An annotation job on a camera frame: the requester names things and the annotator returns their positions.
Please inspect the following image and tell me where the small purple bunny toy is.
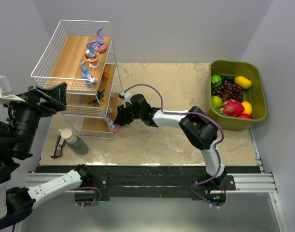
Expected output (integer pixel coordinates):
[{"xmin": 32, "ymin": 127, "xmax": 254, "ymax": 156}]
[{"xmin": 80, "ymin": 61, "xmax": 97, "ymax": 87}]

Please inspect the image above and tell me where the orange dragon toy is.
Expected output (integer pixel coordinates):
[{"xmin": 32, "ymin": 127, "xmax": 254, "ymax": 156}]
[{"xmin": 101, "ymin": 65, "xmax": 111, "ymax": 80}]

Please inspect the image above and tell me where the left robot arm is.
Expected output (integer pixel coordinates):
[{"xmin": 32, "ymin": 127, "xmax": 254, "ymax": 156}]
[{"xmin": 0, "ymin": 83, "xmax": 93, "ymax": 230}]

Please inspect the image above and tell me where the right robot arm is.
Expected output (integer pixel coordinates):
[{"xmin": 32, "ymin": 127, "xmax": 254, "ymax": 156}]
[{"xmin": 114, "ymin": 91, "xmax": 226, "ymax": 186}]

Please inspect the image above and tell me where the brown chocolate bar wrapper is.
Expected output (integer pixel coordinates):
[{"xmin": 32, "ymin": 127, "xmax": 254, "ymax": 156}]
[{"xmin": 50, "ymin": 135, "xmax": 66, "ymax": 159}]

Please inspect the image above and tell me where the green bottle white cap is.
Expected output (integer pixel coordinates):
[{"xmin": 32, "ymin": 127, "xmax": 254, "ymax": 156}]
[{"xmin": 58, "ymin": 129, "xmax": 89, "ymax": 155}]

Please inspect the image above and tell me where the green lime toy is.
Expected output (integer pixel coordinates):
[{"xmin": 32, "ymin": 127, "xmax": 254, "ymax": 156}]
[{"xmin": 211, "ymin": 96, "xmax": 223, "ymax": 110}]

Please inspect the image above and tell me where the green watermelon toy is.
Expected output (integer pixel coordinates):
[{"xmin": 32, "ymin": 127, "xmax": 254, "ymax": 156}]
[{"xmin": 211, "ymin": 74, "xmax": 222, "ymax": 88}]

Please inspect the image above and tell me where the pink dragon fruit toy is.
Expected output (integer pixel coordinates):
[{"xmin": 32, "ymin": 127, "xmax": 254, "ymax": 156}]
[{"xmin": 216, "ymin": 100, "xmax": 244, "ymax": 116}]

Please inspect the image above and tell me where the red grape bunch in bin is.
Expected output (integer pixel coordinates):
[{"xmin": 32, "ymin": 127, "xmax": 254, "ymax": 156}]
[{"xmin": 211, "ymin": 82, "xmax": 243, "ymax": 102}]

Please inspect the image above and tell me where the dark blue grape bunch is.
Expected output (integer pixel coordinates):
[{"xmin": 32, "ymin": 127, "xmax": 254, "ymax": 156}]
[{"xmin": 220, "ymin": 75, "xmax": 235, "ymax": 83}]

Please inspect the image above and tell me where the green plastic bin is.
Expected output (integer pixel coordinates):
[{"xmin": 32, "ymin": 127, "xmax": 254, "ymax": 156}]
[{"xmin": 206, "ymin": 60, "xmax": 267, "ymax": 131}]

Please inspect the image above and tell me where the red apple toy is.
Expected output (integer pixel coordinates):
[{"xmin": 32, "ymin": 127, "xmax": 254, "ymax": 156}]
[{"xmin": 237, "ymin": 113, "xmax": 252, "ymax": 119}]

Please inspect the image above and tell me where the yellow lemon toy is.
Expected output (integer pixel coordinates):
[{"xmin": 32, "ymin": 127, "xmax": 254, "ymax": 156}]
[{"xmin": 241, "ymin": 101, "xmax": 253, "ymax": 115}]

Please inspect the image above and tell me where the yellow mango toy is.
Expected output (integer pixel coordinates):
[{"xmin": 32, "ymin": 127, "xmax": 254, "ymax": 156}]
[{"xmin": 235, "ymin": 76, "xmax": 252, "ymax": 89}]

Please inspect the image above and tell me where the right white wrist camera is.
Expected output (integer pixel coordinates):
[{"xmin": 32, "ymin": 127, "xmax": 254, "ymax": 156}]
[{"xmin": 119, "ymin": 91, "xmax": 132, "ymax": 108}]

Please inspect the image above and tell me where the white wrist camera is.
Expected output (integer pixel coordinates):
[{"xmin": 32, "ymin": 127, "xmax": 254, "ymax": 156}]
[
  {"xmin": 0, "ymin": 75, "xmax": 25, "ymax": 104},
  {"xmin": 119, "ymin": 91, "xmax": 132, "ymax": 108}
]

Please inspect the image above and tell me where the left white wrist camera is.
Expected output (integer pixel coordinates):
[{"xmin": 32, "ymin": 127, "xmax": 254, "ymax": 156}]
[{"xmin": 0, "ymin": 75, "xmax": 25, "ymax": 104}]

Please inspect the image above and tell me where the white wire wooden shelf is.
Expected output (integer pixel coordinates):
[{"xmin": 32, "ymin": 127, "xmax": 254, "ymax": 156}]
[{"xmin": 31, "ymin": 20, "xmax": 123, "ymax": 139}]

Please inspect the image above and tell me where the black mounting base rail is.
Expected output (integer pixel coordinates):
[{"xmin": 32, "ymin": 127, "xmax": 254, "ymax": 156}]
[{"xmin": 35, "ymin": 165, "xmax": 263, "ymax": 203}]

